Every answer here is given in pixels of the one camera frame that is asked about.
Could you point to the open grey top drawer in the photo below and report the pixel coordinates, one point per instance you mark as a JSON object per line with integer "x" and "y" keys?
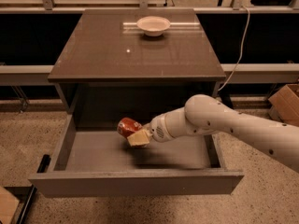
{"x": 90, "y": 162}

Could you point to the red coke can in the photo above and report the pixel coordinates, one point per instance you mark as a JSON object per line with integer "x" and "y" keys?
{"x": 128, "y": 126}

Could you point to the grey horizontal railing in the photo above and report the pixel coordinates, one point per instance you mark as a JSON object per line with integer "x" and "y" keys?
{"x": 245, "y": 73}

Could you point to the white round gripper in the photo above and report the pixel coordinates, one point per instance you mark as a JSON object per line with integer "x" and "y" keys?
{"x": 158, "y": 127}

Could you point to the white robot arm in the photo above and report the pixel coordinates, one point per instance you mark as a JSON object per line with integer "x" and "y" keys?
{"x": 203, "y": 115}

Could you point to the brown cardboard box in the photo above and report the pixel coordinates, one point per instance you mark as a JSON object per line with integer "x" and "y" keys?
{"x": 286, "y": 103}

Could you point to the dark grey drawer cabinet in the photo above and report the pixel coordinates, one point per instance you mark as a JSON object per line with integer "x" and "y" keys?
{"x": 109, "y": 69}

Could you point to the black floor rail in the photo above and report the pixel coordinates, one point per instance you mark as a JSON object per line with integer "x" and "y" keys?
{"x": 31, "y": 193}

